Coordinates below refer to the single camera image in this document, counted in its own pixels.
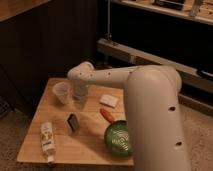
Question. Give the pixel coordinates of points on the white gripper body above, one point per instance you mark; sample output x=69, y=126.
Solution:
x=79, y=95

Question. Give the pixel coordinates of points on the white sponge block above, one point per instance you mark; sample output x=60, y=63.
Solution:
x=109, y=100

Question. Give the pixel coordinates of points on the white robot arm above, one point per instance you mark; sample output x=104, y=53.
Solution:
x=152, y=111

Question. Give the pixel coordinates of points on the wooden shelf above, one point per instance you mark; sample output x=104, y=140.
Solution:
x=195, y=10

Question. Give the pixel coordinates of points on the wooden table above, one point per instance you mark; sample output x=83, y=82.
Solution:
x=84, y=146

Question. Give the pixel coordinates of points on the grey metal beam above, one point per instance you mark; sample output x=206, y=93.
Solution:
x=189, y=75

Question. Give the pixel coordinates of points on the dark standing eraser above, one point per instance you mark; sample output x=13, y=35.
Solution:
x=73, y=122

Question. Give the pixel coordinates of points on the white lotion tube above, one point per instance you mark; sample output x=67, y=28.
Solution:
x=47, y=141

